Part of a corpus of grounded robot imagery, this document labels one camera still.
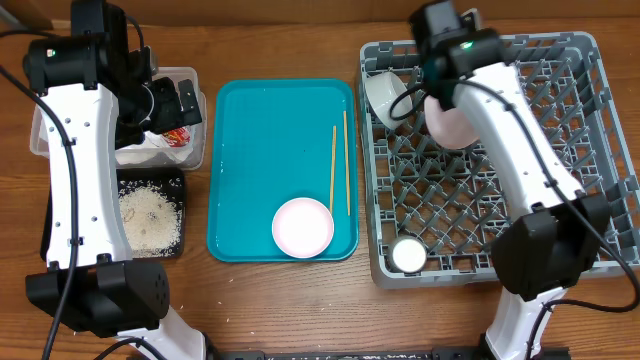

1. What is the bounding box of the red sauce packet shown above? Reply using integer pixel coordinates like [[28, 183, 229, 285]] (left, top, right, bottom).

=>
[[162, 127, 191, 148]]

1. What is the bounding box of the white napkin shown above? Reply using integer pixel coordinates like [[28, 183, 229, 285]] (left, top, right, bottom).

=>
[[115, 130, 196, 166]]

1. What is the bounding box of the small pink-white bowl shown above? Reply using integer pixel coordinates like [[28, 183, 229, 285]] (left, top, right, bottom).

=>
[[272, 197, 335, 259]]

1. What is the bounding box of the grey bowl with rice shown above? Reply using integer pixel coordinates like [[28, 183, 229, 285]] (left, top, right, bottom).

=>
[[364, 72, 407, 131]]

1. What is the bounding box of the white cup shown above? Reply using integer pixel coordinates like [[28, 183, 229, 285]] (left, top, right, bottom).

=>
[[387, 235, 427, 274]]

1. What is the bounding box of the large white plate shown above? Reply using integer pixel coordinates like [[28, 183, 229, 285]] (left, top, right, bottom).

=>
[[423, 96, 479, 150]]

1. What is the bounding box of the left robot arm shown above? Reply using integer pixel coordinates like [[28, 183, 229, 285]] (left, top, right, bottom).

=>
[[24, 1, 218, 359]]

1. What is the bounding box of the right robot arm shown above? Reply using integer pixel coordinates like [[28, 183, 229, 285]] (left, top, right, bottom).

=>
[[409, 1, 610, 359]]

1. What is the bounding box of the clear plastic waste bin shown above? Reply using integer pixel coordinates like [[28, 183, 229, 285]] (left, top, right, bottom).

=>
[[32, 67, 206, 181]]

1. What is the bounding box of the grey dishwasher rack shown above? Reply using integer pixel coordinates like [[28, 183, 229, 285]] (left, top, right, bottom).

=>
[[358, 32, 639, 289]]

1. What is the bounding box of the black plastic tray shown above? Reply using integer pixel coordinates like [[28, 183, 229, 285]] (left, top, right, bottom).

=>
[[39, 166, 187, 261]]

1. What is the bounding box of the teal serving tray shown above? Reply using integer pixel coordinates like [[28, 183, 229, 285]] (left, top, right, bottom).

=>
[[206, 78, 359, 263]]

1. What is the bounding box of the pile of rice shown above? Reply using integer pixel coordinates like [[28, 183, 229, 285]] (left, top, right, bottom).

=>
[[119, 180, 182, 258]]

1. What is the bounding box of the left wooden chopstick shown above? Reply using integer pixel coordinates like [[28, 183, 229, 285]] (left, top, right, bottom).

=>
[[329, 125, 337, 214]]

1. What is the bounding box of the wooden chopstick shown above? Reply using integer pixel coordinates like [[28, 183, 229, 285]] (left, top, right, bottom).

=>
[[343, 110, 351, 216], [329, 125, 337, 214]]

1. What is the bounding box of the right wooden chopstick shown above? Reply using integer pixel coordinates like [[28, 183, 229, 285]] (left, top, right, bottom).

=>
[[343, 110, 351, 216]]

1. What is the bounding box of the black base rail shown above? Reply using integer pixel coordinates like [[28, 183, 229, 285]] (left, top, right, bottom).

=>
[[216, 346, 493, 360]]

